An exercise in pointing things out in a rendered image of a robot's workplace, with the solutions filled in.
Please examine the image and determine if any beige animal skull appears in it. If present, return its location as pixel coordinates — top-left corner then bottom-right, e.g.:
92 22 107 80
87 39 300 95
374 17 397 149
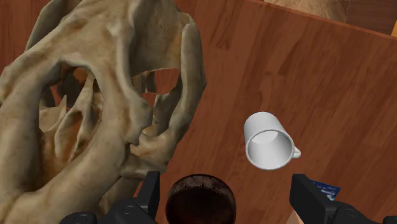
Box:
0 0 207 224

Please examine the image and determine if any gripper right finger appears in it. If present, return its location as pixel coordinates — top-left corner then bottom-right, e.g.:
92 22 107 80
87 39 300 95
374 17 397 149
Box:
289 173 397 224

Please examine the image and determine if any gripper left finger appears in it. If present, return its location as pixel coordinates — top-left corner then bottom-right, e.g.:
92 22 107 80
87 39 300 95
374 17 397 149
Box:
59 171 161 224

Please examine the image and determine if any dark brown bowl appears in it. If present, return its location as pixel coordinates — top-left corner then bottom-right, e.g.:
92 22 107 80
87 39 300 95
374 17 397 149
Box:
165 174 237 224

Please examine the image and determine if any blue card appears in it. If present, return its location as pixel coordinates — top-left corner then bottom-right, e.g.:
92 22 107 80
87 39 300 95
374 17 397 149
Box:
310 179 341 202

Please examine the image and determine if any white mug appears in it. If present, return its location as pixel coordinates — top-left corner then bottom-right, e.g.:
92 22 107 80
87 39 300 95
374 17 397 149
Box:
243 111 302 171

